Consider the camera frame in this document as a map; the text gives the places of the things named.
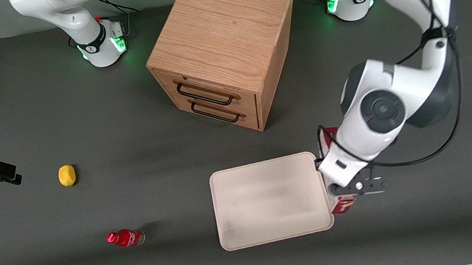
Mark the yellow toy lemon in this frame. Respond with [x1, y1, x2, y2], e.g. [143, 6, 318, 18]
[57, 163, 78, 188]

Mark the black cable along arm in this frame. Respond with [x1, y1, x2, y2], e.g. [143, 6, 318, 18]
[295, 0, 472, 181]

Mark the red cookie box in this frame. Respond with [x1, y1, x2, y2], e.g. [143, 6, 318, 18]
[317, 124, 361, 216]

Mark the red soda bottle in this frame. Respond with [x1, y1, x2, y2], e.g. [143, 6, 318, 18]
[105, 226, 147, 252]

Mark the wooden drawer cabinet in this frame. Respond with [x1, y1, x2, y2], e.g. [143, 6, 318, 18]
[136, 0, 314, 148]

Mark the black drawer handle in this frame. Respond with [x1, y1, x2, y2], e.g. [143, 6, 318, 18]
[174, 71, 243, 113]
[189, 93, 247, 130]

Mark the cream plastic tray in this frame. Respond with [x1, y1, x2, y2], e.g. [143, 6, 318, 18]
[207, 148, 338, 253]

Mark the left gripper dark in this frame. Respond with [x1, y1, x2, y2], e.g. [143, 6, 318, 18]
[324, 163, 378, 206]

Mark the wooden drawer front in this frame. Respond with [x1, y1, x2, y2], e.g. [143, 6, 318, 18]
[154, 56, 260, 126]
[168, 83, 261, 143]

